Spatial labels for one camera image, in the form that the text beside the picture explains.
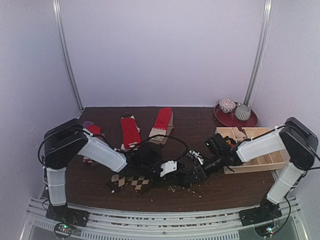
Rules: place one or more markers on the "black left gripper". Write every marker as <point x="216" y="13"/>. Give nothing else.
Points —
<point x="167" y="178"/>

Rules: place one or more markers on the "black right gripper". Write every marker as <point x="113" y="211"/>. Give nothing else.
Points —
<point x="198" y="172"/>

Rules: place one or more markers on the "brown argyle sock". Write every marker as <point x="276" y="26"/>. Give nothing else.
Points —
<point x="116" y="183"/>
<point x="141" y="184"/>

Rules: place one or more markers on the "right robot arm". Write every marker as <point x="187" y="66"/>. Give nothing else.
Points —
<point x="292" y="146"/>

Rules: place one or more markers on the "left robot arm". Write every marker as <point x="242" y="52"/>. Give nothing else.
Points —
<point x="63" y="143"/>

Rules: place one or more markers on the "rolled colourful socks in box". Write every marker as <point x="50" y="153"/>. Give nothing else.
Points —
<point x="230" y="141"/>

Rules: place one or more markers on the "red sock middle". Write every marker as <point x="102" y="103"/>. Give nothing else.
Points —
<point x="129" y="133"/>

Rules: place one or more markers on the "red white sock right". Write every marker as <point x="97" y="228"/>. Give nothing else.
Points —
<point x="164" y="122"/>

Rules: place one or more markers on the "beige sock in box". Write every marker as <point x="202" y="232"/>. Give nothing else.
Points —
<point x="238" y="134"/>

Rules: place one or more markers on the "red sock far left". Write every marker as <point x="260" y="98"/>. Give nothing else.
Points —
<point x="94" y="129"/>

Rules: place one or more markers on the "red round tray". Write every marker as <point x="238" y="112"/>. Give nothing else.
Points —
<point x="229" y="119"/>

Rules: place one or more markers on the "purple striped sock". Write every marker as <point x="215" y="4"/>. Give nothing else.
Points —
<point x="87" y="123"/>

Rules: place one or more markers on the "white patterned bowl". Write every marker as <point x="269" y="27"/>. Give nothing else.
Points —
<point x="227" y="105"/>

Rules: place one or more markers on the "grey striped cup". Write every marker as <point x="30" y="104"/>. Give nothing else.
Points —
<point x="242" y="112"/>

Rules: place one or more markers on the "wooden divided organizer box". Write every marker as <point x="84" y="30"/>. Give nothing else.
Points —
<point x="269" y="162"/>

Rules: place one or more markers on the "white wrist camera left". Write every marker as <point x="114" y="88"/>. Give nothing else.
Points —
<point x="168" y="167"/>

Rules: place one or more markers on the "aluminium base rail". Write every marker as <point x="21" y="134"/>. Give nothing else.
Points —
<point x="108" y="224"/>

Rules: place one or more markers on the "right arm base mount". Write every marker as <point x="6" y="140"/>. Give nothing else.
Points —
<point x="263" y="213"/>

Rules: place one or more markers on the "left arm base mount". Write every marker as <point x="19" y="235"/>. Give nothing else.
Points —
<point x="67" y="215"/>

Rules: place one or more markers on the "aluminium frame post left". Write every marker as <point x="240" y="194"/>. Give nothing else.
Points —
<point x="65" y="53"/>

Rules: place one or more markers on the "aluminium frame post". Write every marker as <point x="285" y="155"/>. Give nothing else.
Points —
<point x="261" y="48"/>
<point x="65" y="53"/>

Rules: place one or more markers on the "aluminium frame post right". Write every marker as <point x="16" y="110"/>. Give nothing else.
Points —
<point x="261" y="48"/>

